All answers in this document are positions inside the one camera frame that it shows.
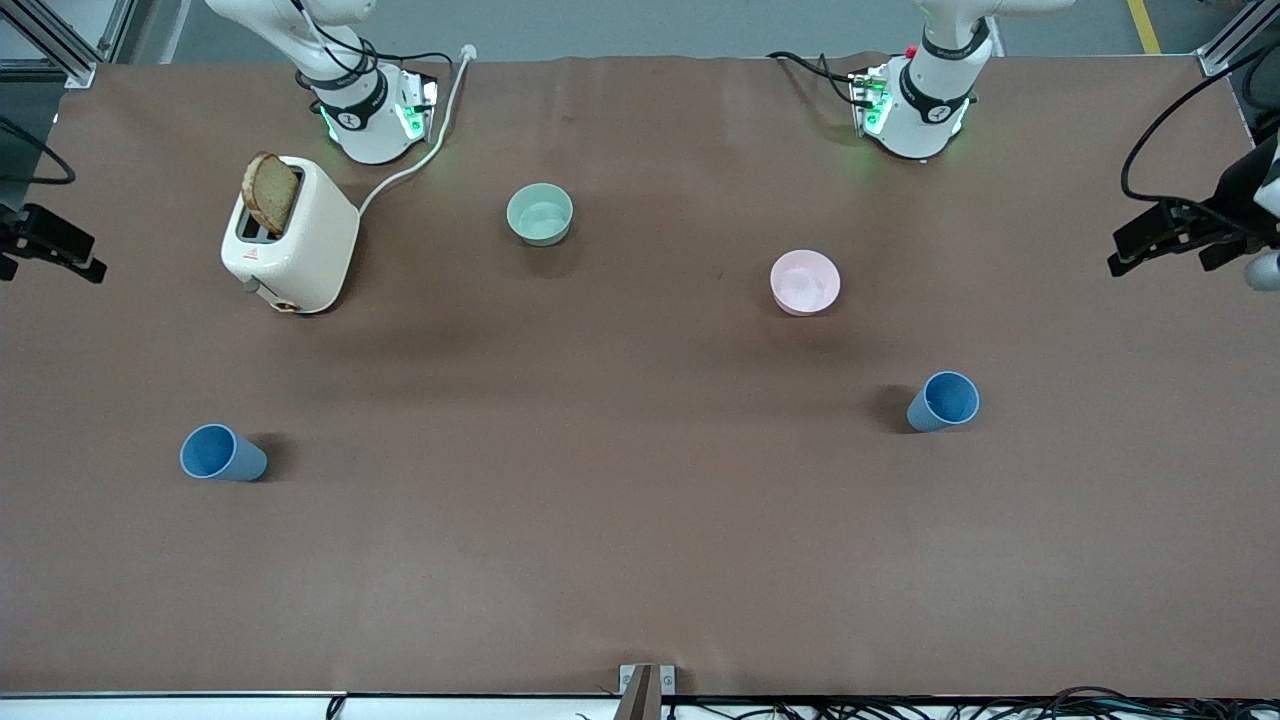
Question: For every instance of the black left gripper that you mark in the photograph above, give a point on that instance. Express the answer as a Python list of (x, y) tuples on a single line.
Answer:
[(1236, 191)]

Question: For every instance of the brown bread slice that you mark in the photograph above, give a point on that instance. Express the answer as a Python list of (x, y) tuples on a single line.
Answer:
[(270, 193)]

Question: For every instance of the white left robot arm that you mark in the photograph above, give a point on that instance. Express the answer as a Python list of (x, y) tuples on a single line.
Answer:
[(920, 120)]

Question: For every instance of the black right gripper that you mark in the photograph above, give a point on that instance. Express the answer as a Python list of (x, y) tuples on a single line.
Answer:
[(40, 238)]

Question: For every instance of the cream white toaster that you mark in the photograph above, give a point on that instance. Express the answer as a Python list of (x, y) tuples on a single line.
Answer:
[(300, 245)]

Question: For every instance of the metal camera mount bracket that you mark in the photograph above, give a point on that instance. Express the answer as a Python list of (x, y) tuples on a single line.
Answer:
[(645, 692)]

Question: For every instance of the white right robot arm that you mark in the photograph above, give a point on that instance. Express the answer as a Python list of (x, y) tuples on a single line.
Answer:
[(370, 130)]

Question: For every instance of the aluminium frame profile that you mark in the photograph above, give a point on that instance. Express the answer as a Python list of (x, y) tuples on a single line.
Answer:
[(1235, 40), (50, 40)]

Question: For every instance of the green plastic bowl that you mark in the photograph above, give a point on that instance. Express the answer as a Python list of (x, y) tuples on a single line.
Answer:
[(540, 213)]

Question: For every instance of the blue ribbed plastic cup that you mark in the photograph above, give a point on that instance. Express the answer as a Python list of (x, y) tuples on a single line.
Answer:
[(212, 452), (945, 400)]

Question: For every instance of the pink plastic bowl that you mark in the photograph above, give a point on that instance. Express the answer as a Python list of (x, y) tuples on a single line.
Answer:
[(805, 282)]

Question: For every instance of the brown table cover sheet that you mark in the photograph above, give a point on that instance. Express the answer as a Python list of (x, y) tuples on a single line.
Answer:
[(640, 520)]

